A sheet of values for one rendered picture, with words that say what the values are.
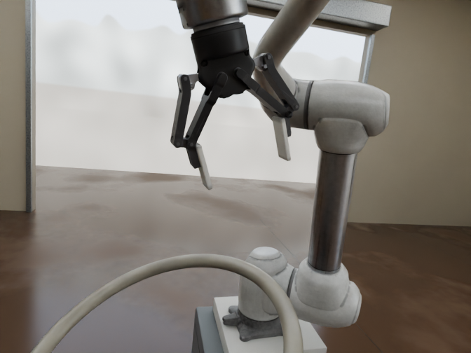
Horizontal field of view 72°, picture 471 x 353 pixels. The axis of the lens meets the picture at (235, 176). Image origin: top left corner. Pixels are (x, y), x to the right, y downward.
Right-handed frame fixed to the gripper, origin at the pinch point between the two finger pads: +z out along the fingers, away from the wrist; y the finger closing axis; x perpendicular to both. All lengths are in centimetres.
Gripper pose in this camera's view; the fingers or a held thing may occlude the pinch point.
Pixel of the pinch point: (246, 165)
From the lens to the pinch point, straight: 51.0
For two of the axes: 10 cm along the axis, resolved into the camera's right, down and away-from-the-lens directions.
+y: -9.0, 3.3, -2.7
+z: 2.1, 9.0, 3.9
